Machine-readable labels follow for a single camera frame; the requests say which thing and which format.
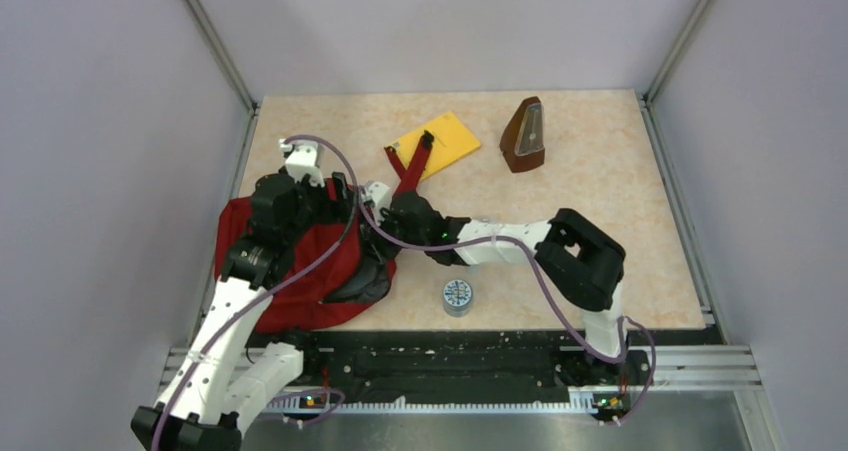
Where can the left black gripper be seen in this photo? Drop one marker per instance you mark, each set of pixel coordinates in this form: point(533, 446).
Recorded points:
point(337, 210)

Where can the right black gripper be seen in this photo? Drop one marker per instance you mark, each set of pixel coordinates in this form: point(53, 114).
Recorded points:
point(377, 247)

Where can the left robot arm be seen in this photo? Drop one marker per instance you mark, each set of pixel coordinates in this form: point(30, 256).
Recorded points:
point(205, 407)

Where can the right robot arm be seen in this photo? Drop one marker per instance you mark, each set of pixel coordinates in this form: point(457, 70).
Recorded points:
point(567, 253)

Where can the round blue patterned tin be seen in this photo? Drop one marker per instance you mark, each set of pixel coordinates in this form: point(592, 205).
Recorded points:
point(457, 297)

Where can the yellow notebook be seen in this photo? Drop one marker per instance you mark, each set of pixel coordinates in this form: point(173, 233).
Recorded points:
point(452, 140)

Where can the brown wooden metronome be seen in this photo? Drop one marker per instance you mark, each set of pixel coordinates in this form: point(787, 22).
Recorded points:
point(522, 141)

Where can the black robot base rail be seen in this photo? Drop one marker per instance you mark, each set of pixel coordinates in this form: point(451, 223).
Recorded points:
point(455, 367)

